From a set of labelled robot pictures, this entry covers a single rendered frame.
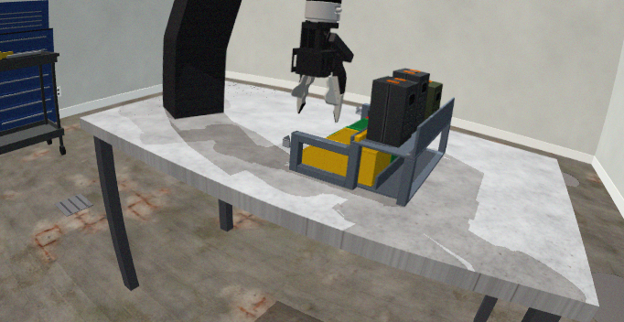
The green open bin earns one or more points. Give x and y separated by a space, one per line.
362 124

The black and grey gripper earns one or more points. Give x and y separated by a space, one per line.
310 62

